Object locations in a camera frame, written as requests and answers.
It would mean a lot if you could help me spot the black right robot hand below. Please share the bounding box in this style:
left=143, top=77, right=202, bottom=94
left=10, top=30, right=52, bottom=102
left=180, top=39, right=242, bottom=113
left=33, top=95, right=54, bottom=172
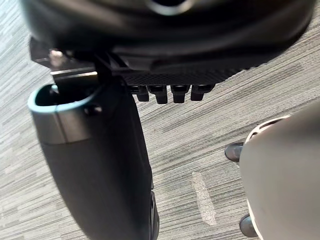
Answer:
left=19, top=0, right=316, bottom=240

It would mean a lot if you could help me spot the dark robot foot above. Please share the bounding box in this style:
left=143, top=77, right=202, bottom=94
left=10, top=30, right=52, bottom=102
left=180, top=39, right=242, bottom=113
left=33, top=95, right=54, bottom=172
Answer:
left=224, top=141, right=245, bottom=163

